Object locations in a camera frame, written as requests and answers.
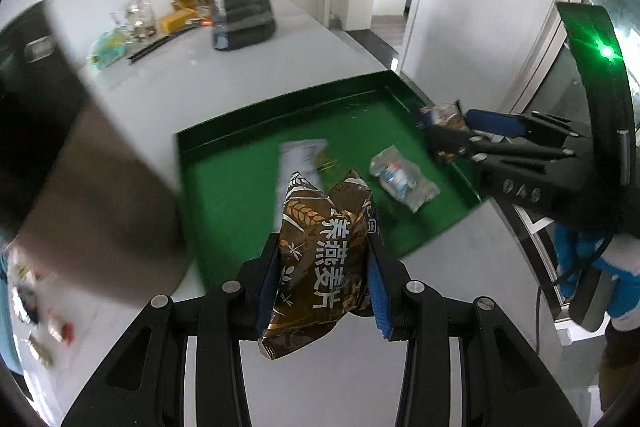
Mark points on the white snack packet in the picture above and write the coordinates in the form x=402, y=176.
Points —
x=300, y=157

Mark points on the person's right forearm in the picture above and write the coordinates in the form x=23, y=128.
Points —
x=622, y=287

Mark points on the person's right hand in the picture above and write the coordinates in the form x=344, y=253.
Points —
x=575, y=252

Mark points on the dark small snack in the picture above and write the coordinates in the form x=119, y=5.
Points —
x=27, y=304

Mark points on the red small snack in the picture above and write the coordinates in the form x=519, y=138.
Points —
x=61, y=327

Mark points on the white door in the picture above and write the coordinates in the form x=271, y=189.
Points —
x=475, y=7

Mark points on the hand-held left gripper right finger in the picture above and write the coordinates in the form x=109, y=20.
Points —
x=377, y=302

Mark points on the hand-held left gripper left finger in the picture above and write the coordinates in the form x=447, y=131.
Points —
x=265, y=287

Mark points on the black chopstick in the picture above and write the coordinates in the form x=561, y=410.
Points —
x=150, y=48
x=160, y=49

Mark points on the glass teapot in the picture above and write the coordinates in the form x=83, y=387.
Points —
x=137, y=17

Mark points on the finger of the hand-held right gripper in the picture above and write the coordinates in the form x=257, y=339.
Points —
x=450, y=139
x=492, y=121

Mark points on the yellow box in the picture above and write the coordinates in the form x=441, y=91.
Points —
x=177, y=21

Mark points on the copper trash can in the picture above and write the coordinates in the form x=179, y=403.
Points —
x=100, y=207

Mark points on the green plastic bag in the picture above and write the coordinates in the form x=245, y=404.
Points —
x=107, y=49

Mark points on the brown oat snack packet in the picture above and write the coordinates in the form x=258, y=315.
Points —
x=315, y=257

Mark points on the green tray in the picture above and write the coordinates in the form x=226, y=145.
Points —
x=235, y=187

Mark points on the tan small snack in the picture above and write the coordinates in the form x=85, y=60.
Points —
x=41, y=351

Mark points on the clear wrapped snack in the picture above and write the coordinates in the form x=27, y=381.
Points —
x=400, y=177

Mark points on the teal sofa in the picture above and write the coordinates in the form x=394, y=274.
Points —
x=7, y=317

